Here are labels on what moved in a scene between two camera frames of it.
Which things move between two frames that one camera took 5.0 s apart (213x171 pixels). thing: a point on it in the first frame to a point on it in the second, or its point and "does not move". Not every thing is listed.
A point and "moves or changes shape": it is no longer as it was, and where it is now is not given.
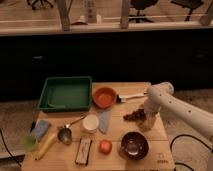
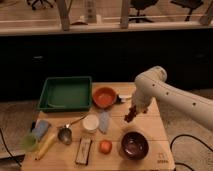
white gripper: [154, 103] to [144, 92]
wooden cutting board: [83, 151] does not move
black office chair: [140, 5] does not move
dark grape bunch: [138, 115] moves or changes shape
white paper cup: [90, 123] does not move
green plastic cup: [29, 142] does not move
